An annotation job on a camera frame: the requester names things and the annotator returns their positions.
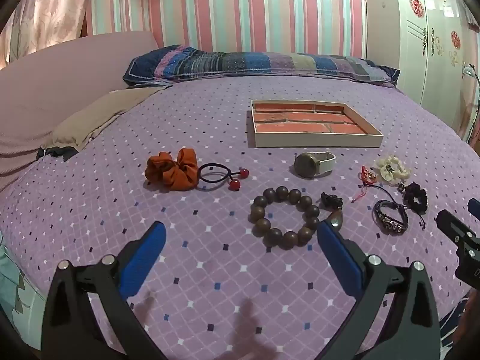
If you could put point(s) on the purple diamond print bedsheet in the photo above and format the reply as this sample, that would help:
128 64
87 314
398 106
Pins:
225 288

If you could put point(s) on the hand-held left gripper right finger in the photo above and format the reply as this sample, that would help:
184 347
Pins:
339 258

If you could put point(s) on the cream crochet scrunchie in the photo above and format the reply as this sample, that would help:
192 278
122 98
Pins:
397 170

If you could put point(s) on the pink floral curtain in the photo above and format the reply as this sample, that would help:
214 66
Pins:
45 11

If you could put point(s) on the dark cloth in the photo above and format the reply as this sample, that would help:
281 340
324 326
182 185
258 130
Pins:
56 153

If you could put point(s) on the beige cloth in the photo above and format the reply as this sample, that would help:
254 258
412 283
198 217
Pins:
93 116

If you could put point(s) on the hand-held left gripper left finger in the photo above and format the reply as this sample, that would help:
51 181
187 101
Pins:
144 255

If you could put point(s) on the black scrunchie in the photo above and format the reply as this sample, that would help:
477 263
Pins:
416 197

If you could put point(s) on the blue purple patchwork pillow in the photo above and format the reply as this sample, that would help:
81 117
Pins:
243 63

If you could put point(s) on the brick print tray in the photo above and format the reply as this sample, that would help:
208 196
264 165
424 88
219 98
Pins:
300 123

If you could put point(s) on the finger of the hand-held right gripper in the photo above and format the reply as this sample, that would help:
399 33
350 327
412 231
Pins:
459 232
474 206

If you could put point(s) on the pink quilt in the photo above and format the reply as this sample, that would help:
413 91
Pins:
56 75

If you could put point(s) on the white decorated wardrobe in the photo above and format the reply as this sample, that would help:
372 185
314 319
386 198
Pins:
431 63

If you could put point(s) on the orange scrunchie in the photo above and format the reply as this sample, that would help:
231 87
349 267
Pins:
176 172

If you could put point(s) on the light green printed cloth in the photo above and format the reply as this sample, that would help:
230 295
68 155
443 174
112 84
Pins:
15 292

